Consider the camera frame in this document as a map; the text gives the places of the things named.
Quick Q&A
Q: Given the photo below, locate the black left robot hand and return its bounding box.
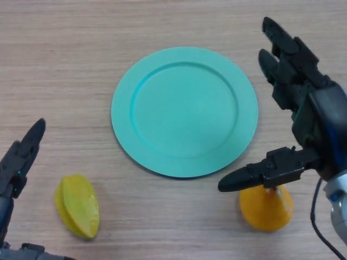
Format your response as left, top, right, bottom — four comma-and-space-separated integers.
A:
0, 118, 79, 260

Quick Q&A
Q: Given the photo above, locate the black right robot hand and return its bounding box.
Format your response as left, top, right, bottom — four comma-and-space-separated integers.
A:
218, 16, 347, 193

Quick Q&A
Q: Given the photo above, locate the yellow starfruit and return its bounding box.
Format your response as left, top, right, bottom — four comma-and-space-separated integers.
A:
55, 174, 100, 241

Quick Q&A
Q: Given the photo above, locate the green round plate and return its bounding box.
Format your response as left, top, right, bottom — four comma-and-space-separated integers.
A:
111, 46, 259, 180

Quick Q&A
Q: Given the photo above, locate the orange pear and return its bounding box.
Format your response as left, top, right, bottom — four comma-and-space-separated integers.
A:
239, 185, 295, 232

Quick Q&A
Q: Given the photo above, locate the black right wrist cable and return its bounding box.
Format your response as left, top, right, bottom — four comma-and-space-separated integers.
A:
310, 177, 347, 260

